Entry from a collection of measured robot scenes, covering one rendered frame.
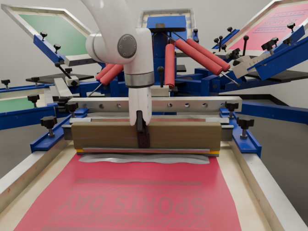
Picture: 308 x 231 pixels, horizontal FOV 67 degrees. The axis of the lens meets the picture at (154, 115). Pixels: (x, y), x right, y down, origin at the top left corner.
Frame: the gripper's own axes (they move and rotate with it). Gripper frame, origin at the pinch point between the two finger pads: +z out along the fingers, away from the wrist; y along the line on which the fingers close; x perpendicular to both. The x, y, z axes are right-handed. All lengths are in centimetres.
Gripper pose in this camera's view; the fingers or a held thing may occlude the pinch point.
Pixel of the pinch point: (144, 137)
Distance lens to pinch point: 65.3
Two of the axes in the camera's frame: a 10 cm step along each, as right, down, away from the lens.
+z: 0.6, 9.4, 3.3
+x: 9.9, -0.3, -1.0
